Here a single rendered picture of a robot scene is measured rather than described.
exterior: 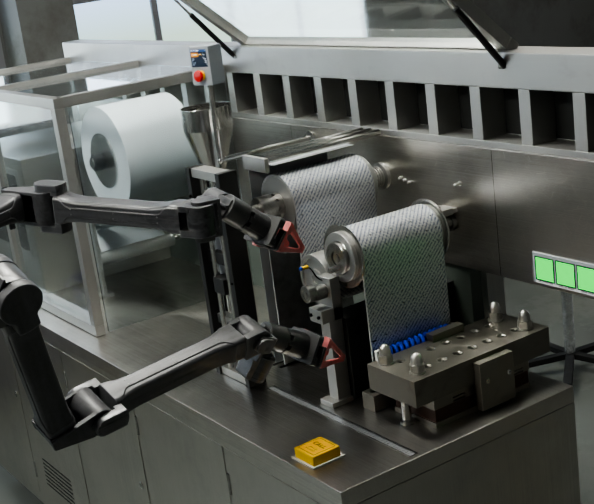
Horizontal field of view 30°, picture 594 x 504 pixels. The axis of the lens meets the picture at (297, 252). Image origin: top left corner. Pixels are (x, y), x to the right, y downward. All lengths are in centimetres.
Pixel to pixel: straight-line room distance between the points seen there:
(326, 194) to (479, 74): 46
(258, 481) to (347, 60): 108
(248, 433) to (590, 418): 226
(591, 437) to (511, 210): 200
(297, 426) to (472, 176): 69
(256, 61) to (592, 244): 127
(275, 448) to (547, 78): 97
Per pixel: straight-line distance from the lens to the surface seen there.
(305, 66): 307
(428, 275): 260
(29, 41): 557
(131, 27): 606
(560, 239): 246
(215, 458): 276
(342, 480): 229
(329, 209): 269
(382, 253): 250
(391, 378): 243
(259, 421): 260
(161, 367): 219
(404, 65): 273
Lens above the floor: 196
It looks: 16 degrees down
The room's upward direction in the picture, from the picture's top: 7 degrees counter-clockwise
